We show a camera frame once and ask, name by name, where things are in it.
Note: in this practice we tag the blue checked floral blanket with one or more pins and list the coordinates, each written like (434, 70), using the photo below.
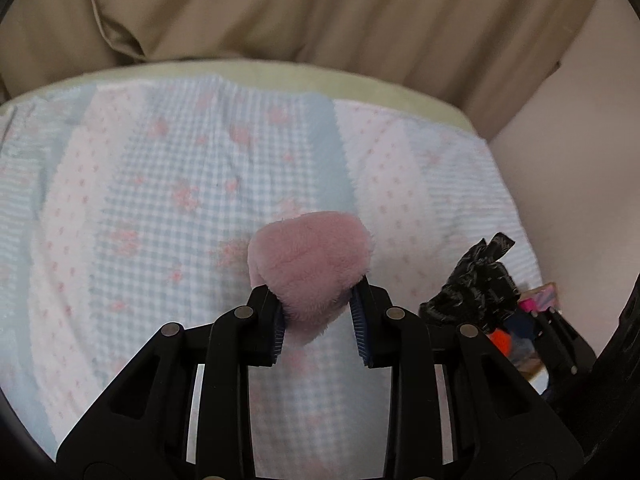
(175, 185)

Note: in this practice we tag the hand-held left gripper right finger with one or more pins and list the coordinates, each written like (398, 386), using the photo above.
(361, 335)

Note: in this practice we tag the wide beige curtain panel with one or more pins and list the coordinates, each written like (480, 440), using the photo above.
(350, 10)

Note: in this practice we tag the orange soft item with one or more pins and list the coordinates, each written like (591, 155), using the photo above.
(501, 344)

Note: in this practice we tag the pink fluffy plush item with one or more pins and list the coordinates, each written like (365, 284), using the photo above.
(310, 265)

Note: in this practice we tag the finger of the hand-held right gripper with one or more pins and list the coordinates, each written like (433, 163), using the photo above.
(567, 342)
(526, 327)

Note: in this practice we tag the light green bed sheet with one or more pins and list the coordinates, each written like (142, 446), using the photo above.
(300, 76)

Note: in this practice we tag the narrow beige curtain panel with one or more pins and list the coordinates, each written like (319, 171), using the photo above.
(45, 20)

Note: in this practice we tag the black plastic bag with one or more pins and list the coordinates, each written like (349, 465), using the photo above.
(470, 290)

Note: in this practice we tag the grey blue denim item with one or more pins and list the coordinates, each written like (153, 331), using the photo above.
(525, 350)

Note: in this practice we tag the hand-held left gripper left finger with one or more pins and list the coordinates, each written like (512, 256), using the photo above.
(279, 335)

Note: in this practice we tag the magenta pouch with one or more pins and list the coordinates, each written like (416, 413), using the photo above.
(526, 305)

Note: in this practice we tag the printed cardboard box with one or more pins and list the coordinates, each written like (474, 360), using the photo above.
(542, 294)

